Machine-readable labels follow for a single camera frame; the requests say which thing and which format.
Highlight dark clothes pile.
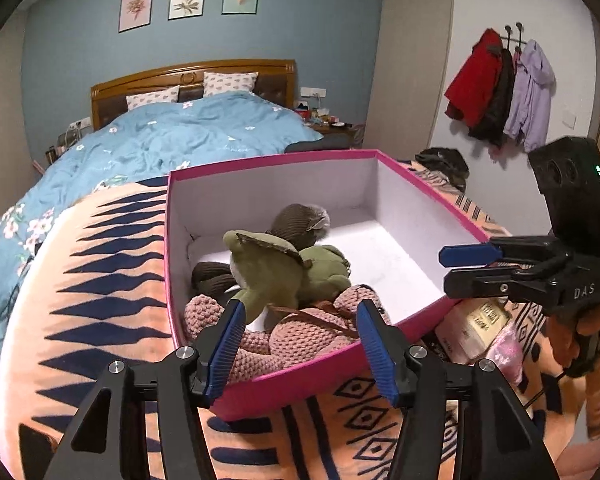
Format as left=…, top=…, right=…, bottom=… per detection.
left=414, top=147, right=471, bottom=191

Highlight black wall coat hooks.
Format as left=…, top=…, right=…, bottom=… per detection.
left=500, top=22, right=528, bottom=53

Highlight pink plastic-wrapped toy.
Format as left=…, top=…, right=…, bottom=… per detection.
left=485, top=322, right=526, bottom=386

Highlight blue floral duvet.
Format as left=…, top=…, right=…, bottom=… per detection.
left=0, top=91, right=338, bottom=396

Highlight wooden bed headboard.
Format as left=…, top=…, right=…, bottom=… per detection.
left=90, top=59, right=299, bottom=133

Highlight cluttered wooden nightstand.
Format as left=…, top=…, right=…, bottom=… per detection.
left=292, top=100, right=366, bottom=148

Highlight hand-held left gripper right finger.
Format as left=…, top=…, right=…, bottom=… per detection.
left=356, top=299, right=563, bottom=480

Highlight pink knitted plush toy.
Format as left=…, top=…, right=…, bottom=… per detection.
left=182, top=284, right=393, bottom=386

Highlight black jacket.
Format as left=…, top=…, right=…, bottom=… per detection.
left=467, top=47, right=517, bottom=148

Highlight brown plush toy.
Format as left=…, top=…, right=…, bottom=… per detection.
left=191, top=203, right=332, bottom=303

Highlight orange patterned blanket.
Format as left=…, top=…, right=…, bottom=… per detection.
left=0, top=160, right=596, bottom=480

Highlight floral tissue pack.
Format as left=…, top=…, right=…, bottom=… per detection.
left=434, top=302, right=506, bottom=366

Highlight pink flower framed picture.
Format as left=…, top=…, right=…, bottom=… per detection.
left=118, top=0, right=154, bottom=33

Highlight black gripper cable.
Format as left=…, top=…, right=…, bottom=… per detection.
left=522, top=370, right=568, bottom=411

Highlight white patterned pillow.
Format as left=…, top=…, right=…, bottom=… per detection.
left=202, top=71, right=259, bottom=96
left=126, top=86, right=181, bottom=111

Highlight pink cardboard box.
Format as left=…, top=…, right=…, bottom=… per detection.
left=165, top=148, right=491, bottom=422

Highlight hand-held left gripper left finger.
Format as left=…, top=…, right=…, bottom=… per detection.
left=40, top=299, right=247, bottom=480

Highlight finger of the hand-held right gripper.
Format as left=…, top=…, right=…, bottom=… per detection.
left=439, top=234, right=573, bottom=273
left=443, top=260, right=576, bottom=306

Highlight red jacket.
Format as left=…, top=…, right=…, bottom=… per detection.
left=444, top=28, right=503, bottom=128

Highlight purple jacket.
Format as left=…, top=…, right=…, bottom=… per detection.
left=502, top=39, right=557, bottom=153

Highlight green plush toy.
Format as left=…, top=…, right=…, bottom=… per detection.
left=222, top=229, right=352, bottom=321

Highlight person's right hand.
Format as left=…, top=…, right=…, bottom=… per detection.
left=545, top=305, right=600, bottom=373

